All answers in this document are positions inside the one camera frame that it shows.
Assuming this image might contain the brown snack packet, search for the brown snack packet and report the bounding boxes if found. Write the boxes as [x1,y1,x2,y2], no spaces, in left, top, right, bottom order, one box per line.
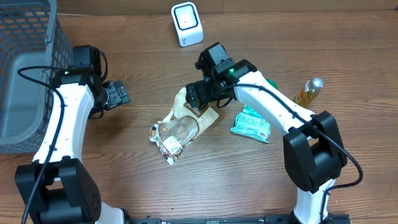
[149,88,219,165]

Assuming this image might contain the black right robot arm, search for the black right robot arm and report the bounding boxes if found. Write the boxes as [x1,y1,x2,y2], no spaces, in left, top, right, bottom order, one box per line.
[186,42,350,223]

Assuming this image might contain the small teal white box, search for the small teal white box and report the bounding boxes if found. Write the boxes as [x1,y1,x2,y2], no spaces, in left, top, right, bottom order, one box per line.
[242,105,262,118]

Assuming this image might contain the grey plastic shopping basket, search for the grey plastic shopping basket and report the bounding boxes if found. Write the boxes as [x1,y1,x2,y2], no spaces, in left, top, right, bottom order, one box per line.
[1,0,73,154]

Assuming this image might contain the yellow liquid bottle silver cap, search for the yellow liquid bottle silver cap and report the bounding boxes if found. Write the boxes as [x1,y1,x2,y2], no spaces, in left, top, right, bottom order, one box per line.
[293,77,324,108]

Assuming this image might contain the green lid white jar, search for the green lid white jar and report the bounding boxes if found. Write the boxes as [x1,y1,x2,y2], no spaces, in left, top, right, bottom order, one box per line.
[266,78,278,90]

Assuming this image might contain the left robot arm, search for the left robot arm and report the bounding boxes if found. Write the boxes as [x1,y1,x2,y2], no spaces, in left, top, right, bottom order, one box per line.
[15,45,132,224]

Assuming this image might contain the white barcode scanner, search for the white barcode scanner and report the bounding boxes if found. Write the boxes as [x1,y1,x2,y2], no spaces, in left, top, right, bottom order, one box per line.
[170,2,204,47]

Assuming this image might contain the teal tissue pack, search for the teal tissue pack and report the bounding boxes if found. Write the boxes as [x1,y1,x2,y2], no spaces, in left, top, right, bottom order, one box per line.
[231,113,271,143]

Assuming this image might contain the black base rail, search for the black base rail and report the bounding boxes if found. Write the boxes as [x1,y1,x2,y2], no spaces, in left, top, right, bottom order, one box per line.
[124,213,352,224]

